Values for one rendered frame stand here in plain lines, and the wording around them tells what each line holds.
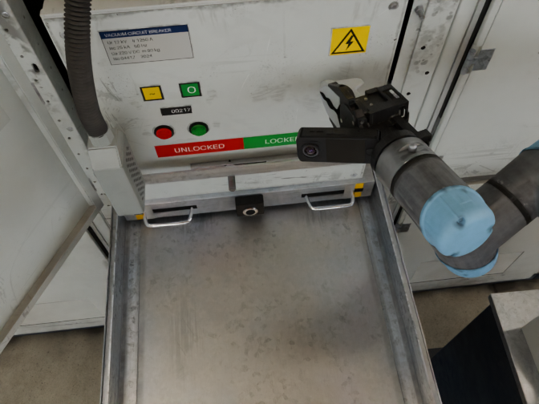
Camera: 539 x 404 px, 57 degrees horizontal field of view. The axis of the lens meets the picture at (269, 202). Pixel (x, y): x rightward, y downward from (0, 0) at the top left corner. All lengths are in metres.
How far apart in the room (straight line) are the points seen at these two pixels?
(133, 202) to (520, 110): 0.75
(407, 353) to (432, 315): 0.98
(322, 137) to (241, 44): 0.18
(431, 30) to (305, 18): 0.24
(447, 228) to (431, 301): 1.44
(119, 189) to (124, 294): 0.30
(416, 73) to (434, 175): 0.37
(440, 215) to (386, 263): 0.51
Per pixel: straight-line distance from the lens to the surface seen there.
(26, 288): 1.15
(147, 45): 0.76
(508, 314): 1.23
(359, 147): 0.69
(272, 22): 0.74
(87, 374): 1.98
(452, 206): 0.59
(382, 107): 0.72
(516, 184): 0.70
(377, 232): 1.11
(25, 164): 1.00
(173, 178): 0.94
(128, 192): 0.85
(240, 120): 0.88
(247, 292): 1.04
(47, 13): 0.75
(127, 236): 1.13
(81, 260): 1.42
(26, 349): 2.09
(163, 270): 1.08
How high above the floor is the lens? 1.82
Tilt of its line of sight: 59 degrees down
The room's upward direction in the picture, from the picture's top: 2 degrees counter-clockwise
